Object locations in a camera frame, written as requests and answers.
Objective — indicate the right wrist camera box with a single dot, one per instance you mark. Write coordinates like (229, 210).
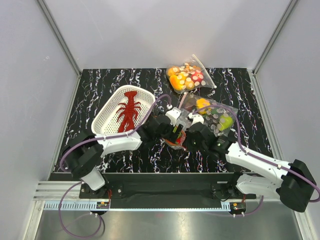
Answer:
(195, 118)

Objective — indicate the white perforated plastic basket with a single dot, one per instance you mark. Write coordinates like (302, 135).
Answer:
(109, 119)

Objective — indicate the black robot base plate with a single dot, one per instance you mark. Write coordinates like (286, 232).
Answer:
(166, 191)

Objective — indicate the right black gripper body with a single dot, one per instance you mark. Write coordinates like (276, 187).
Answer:
(191, 145)

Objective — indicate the red fake lobster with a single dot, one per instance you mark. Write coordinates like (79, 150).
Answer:
(128, 111)

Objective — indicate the green fake apple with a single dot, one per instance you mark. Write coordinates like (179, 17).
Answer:
(177, 131)

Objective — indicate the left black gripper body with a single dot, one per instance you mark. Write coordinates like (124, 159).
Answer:
(169, 135)

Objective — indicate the white slotted cable duct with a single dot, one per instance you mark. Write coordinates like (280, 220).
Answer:
(97, 206)

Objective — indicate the dotted bag of orange fruit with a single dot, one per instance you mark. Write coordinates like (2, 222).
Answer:
(189, 75)

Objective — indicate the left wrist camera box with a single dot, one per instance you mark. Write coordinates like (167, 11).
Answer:
(173, 115)

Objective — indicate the green fake pear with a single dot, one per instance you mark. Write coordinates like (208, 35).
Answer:
(225, 122)

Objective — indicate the yellow fake bell pepper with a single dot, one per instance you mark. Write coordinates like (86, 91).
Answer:
(201, 103)

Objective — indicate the dotted bag with yellow pepper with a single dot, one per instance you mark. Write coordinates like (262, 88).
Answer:
(212, 116)

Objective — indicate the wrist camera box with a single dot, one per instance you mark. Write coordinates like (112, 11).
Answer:
(195, 118)
(173, 115)

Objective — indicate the clear red-zip bag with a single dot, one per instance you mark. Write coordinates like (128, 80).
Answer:
(180, 122)

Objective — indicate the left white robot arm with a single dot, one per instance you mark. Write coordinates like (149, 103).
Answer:
(81, 159)

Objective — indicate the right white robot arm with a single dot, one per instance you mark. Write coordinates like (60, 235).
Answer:
(290, 182)

